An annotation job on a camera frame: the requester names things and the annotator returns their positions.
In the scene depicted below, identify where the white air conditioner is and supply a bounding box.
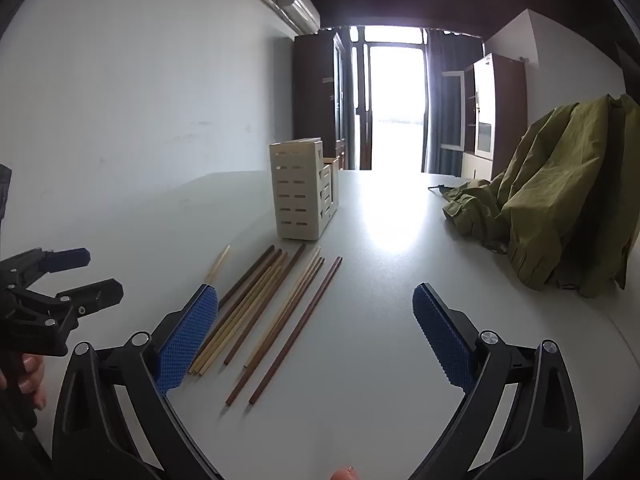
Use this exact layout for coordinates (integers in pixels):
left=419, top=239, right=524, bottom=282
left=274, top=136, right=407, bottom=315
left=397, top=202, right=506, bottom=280
left=276, top=0, right=321, bottom=34

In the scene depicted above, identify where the open white cabinet door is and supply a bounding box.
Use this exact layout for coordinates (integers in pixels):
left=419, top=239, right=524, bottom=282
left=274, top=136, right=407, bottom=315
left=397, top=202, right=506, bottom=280
left=440, top=70, right=467, bottom=151

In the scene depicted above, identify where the cream plastic utensil holder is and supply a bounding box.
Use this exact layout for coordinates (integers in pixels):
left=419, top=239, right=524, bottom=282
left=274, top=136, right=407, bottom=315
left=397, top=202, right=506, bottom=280
left=269, top=137, right=341, bottom=240

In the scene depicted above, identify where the glass balcony door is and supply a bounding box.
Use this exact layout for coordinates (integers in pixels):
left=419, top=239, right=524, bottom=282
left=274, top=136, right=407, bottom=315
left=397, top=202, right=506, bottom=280
left=350, top=25, right=430, bottom=172

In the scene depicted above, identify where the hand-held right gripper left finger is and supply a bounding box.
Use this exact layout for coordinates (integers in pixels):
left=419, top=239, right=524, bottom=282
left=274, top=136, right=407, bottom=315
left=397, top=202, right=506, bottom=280
left=52, top=284, right=223, bottom=480

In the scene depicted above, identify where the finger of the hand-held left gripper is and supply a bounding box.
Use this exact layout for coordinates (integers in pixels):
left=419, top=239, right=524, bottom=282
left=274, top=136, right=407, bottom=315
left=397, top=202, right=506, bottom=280
left=0, top=247, right=92, bottom=288
left=27, top=277, right=124, bottom=333

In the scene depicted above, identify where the bunch of wooden chopsticks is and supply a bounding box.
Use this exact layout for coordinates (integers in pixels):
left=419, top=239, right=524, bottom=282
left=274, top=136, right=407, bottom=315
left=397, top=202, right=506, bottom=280
left=187, top=244, right=344, bottom=407

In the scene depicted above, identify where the grey curtain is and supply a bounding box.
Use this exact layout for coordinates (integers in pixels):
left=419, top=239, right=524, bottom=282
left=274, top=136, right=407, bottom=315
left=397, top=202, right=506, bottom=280
left=422, top=27, right=485, bottom=177

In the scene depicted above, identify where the brown and white cabinet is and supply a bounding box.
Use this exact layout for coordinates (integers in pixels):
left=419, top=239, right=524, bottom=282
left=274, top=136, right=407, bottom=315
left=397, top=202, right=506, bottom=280
left=461, top=52, right=529, bottom=182

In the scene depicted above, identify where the dark brown wardrobe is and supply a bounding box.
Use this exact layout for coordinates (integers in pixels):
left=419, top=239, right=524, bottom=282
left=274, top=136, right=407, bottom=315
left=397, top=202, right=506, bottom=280
left=292, top=27, right=357, bottom=172

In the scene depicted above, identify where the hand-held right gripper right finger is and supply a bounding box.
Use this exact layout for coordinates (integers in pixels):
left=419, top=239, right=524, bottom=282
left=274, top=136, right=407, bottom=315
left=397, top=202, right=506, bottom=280
left=407, top=282, right=583, bottom=480

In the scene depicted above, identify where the person's left hand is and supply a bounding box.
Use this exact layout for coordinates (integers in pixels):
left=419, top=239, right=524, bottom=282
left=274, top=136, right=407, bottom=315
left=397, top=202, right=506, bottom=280
left=0, top=352, right=47, bottom=411

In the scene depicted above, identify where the olive green jacket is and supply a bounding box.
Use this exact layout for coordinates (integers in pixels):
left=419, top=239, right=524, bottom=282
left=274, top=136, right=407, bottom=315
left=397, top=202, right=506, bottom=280
left=442, top=92, right=640, bottom=300

